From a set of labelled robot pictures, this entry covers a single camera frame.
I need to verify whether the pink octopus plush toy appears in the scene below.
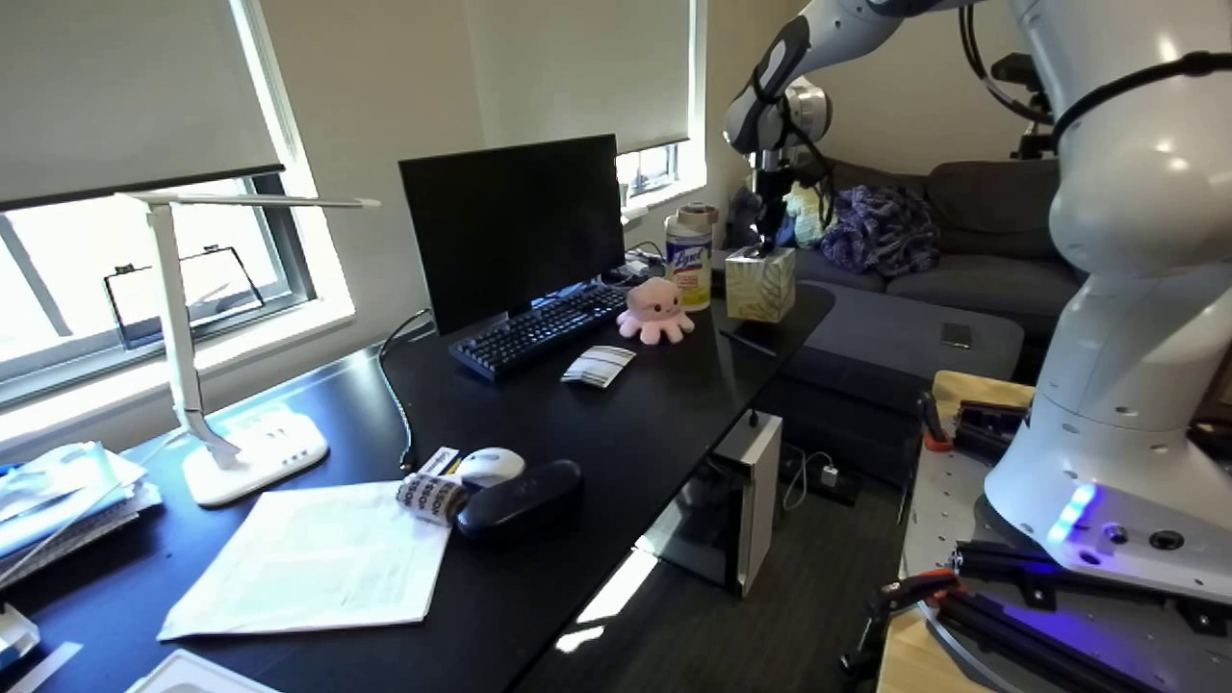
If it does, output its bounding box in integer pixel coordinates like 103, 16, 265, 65
617, 274, 703, 351

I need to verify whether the purple blanket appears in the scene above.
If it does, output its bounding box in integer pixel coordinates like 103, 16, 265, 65
819, 182, 944, 279

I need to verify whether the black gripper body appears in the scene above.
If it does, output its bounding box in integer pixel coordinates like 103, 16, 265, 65
751, 143, 800, 222

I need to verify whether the white desk lamp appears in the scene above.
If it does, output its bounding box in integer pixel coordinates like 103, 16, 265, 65
117, 187, 387, 509

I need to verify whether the light green pillow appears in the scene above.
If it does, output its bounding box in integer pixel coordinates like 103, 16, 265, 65
783, 178, 841, 251

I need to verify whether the clear plastic sleeve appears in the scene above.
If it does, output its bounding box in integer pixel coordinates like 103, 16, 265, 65
122, 642, 285, 693

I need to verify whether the large roller window blind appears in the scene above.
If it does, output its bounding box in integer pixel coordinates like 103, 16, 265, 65
0, 0, 288, 210

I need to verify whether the stack of papers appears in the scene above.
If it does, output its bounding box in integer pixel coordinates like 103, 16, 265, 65
0, 438, 166, 590

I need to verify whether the white computer mouse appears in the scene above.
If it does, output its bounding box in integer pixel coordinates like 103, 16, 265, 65
455, 444, 532, 492

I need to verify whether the black computer keyboard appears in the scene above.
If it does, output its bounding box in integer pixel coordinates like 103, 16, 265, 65
445, 275, 636, 385

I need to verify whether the yellow disinfectant wipes canister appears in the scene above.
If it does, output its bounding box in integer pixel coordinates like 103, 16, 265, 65
661, 205, 719, 314

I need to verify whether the black wire window bracket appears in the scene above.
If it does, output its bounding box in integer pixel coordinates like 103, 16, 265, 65
99, 239, 270, 351

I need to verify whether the white printed paper sheet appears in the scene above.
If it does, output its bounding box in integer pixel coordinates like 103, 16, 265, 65
153, 478, 455, 642

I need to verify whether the grey sofa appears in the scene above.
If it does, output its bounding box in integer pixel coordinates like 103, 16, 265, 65
768, 148, 1108, 492

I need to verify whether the silver computer tower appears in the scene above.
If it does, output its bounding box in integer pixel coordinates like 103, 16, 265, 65
665, 409, 787, 598

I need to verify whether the black camera on stand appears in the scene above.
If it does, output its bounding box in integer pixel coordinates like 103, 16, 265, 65
990, 50, 1072, 162

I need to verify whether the patterned tissue box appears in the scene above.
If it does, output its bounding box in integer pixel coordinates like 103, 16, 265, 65
719, 245, 800, 327

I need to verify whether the black computer monitor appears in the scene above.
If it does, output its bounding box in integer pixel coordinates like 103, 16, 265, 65
396, 130, 629, 340

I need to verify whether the black desk cable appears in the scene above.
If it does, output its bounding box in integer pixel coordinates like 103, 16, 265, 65
365, 304, 445, 474

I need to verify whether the red handled tool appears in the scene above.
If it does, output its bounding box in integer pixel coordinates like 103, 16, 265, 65
874, 567, 964, 624

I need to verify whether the brown cardboard piece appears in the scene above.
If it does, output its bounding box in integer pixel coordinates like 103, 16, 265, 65
928, 365, 1039, 445

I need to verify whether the black power brick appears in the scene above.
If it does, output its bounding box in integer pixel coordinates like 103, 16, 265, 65
806, 450, 865, 509

